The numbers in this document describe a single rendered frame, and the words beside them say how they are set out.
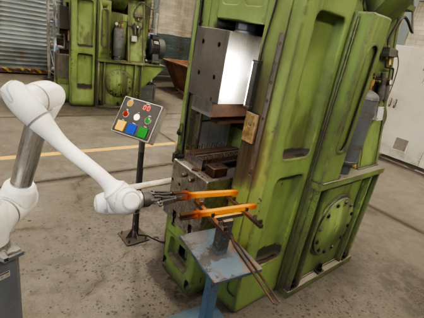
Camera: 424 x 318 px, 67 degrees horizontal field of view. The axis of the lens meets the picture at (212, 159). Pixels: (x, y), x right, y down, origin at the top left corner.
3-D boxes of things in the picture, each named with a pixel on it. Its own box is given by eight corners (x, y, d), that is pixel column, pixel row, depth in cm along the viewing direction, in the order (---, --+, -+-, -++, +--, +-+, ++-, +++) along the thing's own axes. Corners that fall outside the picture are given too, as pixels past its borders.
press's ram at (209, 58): (227, 108, 180) (241, 32, 165) (188, 91, 206) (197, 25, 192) (276, 107, 206) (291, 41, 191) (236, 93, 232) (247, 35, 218)
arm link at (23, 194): (-16, 219, 161) (12, 198, 181) (16, 231, 162) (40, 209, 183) (17, 76, 134) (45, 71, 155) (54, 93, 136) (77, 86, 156)
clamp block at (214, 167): (212, 178, 197) (214, 169, 194) (204, 173, 203) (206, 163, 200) (227, 176, 204) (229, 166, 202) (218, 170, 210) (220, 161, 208)
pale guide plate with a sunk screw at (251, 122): (251, 144, 185) (257, 115, 179) (240, 139, 191) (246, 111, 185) (253, 144, 186) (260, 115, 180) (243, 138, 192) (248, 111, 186)
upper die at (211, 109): (209, 117, 192) (212, 101, 189) (190, 108, 206) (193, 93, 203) (257, 115, 219) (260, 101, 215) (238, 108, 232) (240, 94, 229)
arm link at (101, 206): (126, 212, 152) (135, 212, 141) (92, 216, 144) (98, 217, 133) (125, 189, 153) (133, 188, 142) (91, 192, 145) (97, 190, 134)
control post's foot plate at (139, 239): (127, 247, 265) (127, 238, 261) (116, 233, 280) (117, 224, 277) (150, 240, 278) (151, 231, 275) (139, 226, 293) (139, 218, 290)
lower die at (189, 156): (200, 171, 205) (202, 158, 202) (183, 159, 219) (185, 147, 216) (247, 163, 231) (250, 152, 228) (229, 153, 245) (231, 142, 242)
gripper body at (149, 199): (137, 202, 156) (155, 200, 161) (143, 211, 149) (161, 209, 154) (139, 188, 153) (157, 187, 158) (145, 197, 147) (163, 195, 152)
